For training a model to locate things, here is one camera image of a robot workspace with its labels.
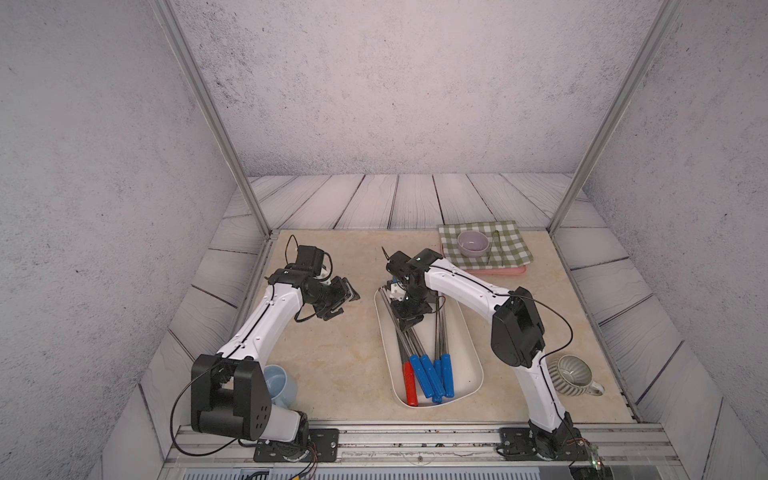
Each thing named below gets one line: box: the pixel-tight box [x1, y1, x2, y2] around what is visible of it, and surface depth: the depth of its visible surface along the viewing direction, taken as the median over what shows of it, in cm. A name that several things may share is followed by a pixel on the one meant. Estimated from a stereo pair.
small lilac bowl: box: [457, 230, 490, 258], surface depth 113 cm
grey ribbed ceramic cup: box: [548, 354, 605, 397], surface depth 80 cm
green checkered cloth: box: [438, 220, 534, 271], surface depth 117 cm
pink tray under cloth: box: [441, 241, 527, 275], surface depth 110 cm
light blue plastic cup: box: [264, 364, 298, 410], surface depth 81 cm
